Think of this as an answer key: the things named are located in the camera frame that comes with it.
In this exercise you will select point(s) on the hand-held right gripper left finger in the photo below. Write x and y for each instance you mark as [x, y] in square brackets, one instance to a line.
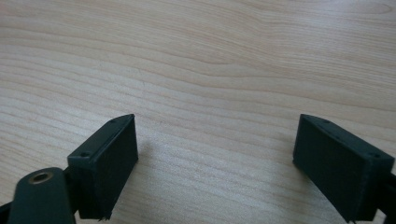
[104, 165]

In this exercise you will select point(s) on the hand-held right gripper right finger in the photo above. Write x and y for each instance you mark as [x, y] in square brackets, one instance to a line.
[339, 168]

